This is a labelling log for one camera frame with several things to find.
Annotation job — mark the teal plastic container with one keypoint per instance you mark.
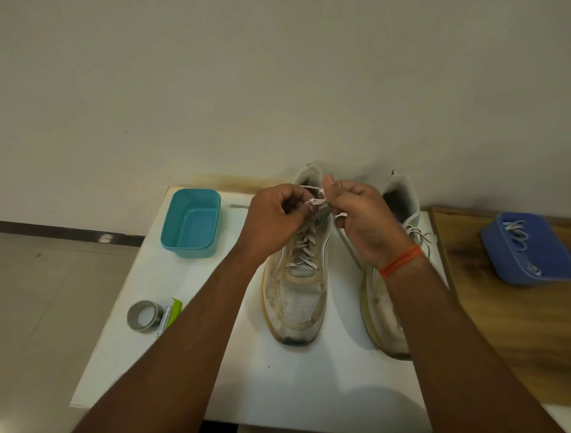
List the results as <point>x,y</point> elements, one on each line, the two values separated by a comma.
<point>189,223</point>

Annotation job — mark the grey tape roll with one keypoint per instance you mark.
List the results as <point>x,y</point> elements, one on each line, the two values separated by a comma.
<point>142,329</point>

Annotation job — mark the blue plastic container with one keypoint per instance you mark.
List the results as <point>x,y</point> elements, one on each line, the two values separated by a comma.
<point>553,258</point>

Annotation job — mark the person's left forearm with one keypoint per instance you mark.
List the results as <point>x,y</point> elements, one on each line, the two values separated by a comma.
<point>178,357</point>

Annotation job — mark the person's right hand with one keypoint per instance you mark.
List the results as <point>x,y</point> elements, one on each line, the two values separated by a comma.
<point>370,223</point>

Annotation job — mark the orange thread wristband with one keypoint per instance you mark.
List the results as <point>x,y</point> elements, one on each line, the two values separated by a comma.
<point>401,259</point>

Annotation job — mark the person's left hand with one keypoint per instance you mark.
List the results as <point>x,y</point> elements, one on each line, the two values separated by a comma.
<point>272,218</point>

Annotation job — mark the green utility cutter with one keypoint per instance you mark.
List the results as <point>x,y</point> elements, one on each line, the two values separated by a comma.
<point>176,308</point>

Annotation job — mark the person's right forearm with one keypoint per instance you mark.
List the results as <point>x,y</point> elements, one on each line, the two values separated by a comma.
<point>446,357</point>

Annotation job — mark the worn white sneaker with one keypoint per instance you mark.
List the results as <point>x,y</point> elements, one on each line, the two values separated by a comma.
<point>388,321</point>
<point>294,308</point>

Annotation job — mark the black trousers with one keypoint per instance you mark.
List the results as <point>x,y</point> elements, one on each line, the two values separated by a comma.
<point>221,427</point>

